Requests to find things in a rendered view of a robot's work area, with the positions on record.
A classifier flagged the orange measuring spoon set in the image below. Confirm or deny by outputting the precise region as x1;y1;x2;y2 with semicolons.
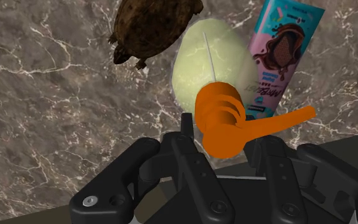
194;81;317;160

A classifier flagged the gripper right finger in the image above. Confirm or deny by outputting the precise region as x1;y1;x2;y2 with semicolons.
244;135;358;224

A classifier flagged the brown turtle figure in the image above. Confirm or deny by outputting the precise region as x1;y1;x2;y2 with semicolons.
108;0;204;71

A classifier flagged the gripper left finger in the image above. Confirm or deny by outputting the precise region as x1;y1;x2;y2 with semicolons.
69;113;236;224

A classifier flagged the pink and teal snack packet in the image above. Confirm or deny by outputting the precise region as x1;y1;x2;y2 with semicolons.
242;0;326;120

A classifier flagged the pale green plate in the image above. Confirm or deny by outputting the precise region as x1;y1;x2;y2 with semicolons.
171;18;259;116

